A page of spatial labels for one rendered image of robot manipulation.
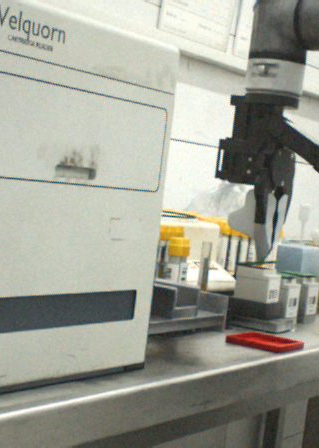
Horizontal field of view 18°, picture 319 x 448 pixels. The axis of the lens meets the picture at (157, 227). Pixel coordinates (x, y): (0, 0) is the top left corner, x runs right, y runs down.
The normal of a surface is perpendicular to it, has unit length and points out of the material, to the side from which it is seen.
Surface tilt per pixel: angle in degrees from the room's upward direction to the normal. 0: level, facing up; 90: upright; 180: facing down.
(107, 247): 90
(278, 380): 90
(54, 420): 90
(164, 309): 90
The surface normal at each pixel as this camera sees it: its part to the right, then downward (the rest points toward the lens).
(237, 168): -0.51, -0.02
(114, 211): 0.84, 0.13
